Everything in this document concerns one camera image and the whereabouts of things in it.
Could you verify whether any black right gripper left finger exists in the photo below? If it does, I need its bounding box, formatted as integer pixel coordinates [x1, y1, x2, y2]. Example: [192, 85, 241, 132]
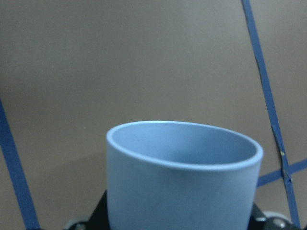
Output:
[64, 190, 108, 230]

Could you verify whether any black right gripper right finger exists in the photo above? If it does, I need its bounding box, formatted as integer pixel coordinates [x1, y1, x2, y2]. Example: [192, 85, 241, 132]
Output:
[249, 203, 300, 230]

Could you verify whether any light blue cup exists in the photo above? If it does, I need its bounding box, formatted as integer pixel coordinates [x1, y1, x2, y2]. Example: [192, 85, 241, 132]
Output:
[106, 121, 264, 230]

